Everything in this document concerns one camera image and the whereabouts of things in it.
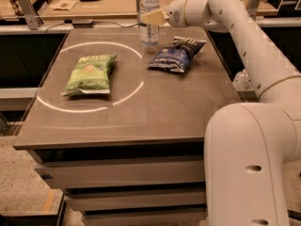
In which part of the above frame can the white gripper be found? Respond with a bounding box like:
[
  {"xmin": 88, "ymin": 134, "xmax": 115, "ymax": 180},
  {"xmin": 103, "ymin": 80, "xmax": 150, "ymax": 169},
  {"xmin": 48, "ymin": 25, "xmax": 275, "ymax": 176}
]
[{"xmin": 140, "ymin": 0, "xmax": 187, "ymax": 27}]

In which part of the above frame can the blue plastic water bottle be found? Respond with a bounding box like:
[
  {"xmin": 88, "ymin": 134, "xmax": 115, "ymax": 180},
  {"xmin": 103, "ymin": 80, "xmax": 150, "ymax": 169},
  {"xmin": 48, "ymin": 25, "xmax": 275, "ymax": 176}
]
[{"xmin": 139, "ymin": 0, "xmax": 160, "ymax": 47}]

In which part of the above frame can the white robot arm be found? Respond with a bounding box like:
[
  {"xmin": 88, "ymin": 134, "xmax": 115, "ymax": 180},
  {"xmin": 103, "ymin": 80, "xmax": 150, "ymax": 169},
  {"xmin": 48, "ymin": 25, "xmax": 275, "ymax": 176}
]
[{"xmin": 141, "ymin": 0, "xmax": 301, "ymax": 226}]

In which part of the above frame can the blue chip bag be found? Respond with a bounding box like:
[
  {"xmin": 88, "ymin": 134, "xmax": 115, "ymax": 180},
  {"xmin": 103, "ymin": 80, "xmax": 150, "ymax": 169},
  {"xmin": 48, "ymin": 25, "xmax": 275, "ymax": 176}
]
[{"xmin": 149, "ymin": 37, "xmax": 206, "ymax": 73}]

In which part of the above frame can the green chip bag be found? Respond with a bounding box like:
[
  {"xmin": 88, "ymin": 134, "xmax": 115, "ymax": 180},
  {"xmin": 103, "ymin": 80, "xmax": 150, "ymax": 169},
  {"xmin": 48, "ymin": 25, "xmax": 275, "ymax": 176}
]
[{"xmin": 62, "ymin": 55, "xmax": 117, "ymax": 96}]

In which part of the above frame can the left sanitizer pump bottle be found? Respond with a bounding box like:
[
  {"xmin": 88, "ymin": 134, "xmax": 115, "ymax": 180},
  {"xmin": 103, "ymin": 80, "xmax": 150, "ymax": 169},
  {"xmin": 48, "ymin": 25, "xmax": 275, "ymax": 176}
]
[{"xmin": 232, "ymin": 69, "xmax": 253, "ymax": 91}]

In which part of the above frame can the paper card on desk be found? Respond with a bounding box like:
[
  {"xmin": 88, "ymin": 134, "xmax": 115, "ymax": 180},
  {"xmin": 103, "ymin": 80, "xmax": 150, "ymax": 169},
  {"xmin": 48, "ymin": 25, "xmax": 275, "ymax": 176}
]
[{"xmin": 51, "ymin": 0, "xmax": 77, "ymax": 10}]

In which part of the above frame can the grey drawer cabinet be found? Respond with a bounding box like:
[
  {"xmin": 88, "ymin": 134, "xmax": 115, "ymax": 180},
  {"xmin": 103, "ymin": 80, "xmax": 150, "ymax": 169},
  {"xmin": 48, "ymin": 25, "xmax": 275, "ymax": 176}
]
[{"xmin": 15, "ymin": 27, "xmax": 239, "ymax": 216}]

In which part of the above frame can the top drawer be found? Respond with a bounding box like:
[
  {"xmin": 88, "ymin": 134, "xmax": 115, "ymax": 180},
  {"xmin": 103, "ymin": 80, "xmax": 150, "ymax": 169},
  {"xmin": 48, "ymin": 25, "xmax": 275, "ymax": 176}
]
[{"xmin": 36, "ymin": 157, "xmax": 205, "ymax": 189}]

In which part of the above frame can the drawer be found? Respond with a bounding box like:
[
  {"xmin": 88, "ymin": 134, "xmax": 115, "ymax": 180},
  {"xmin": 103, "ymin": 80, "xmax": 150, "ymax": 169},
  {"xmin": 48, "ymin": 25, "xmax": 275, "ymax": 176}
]
[
  {"xmin": 82, "ymin": 208, "xmax": 207, "ymax": 226},
  {"xmin": 65, "ymin": 188, "xmax": 206, "ymax": 211},
  {"xmin": 36, "ymin": 157, "xmax": 205, "ymax": 189}
]

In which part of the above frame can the middle drawer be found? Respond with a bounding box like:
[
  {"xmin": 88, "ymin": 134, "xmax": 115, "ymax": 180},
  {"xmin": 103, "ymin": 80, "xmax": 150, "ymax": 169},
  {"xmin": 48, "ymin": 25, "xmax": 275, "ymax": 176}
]
[{"xmin": 65, "ymin": 188, "xmax": 206, "ymax": 211}]

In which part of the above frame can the bottom drawer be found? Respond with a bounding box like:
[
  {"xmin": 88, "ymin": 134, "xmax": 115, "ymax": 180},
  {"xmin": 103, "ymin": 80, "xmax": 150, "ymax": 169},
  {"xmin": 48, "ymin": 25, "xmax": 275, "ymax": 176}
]
[{"xmin": 82, "ymin": 208, "xmax": 207, "ymax": 226}]

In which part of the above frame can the left metal bracket post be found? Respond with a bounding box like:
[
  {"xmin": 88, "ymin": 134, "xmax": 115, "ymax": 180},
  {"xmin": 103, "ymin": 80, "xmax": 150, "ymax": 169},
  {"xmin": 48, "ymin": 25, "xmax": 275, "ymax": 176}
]
[{"xmin": 17, "ymin": 0, "xmax": 43, "ymax": 30}]

